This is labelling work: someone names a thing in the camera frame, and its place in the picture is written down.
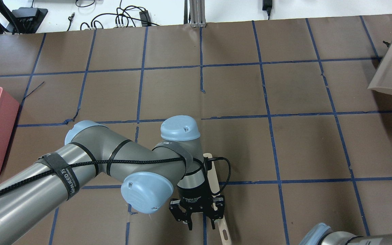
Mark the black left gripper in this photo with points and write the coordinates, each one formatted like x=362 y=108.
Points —
x=195 y=194

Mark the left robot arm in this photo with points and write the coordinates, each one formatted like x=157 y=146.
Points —
x=174 y=173

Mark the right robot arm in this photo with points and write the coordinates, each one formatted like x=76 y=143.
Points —
x=322 y=234

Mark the black power adapter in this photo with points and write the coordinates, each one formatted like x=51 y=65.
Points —
x=267 y=6

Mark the aluminium frame post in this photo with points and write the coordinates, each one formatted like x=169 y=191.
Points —
x=197 y=13

